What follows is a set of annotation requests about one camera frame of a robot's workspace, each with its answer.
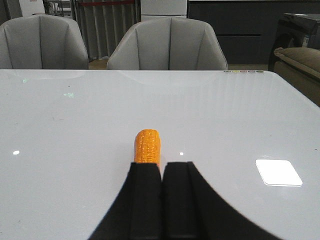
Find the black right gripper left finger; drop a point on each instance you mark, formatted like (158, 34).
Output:
(136, 213)

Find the orange toy corn cob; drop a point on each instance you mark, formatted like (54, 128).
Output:
(147, 147)

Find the white refrigerator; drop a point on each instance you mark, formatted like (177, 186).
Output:
(151, 9)

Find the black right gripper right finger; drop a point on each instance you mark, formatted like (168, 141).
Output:
(193, 210)

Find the grey upholstered chair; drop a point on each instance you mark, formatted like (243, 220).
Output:
(169, 44)
(42, 42)

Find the grey upholstered chair right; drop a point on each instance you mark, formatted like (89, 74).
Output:
(169, 44)

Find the dark cabinet counter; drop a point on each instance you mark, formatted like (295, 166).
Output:
(246, 29)

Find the brown cushioned sofa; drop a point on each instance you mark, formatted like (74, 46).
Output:
(300, 67)

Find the grey upholstered chair left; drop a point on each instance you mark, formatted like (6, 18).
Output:
(42, 42)

